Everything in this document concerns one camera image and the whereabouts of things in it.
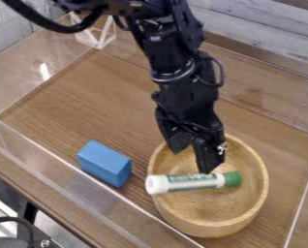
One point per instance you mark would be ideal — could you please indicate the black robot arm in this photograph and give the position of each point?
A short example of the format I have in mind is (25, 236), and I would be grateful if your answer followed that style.
(163, 25)

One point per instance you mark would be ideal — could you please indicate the brown wooden bowl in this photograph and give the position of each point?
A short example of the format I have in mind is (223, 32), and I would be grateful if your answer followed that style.
(213, 213)

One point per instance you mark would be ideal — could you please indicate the green Expo marker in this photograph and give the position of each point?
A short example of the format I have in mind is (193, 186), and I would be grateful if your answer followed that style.
(165, 183)

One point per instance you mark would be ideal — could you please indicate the black table leg bracket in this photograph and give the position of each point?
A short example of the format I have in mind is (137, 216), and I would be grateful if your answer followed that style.
(42, 239)

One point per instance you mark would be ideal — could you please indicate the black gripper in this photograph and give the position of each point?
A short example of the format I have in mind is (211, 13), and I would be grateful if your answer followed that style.
(185, 113)

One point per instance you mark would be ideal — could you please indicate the blue rectangular block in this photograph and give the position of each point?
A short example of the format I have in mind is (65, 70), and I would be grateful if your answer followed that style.
(105, 163)

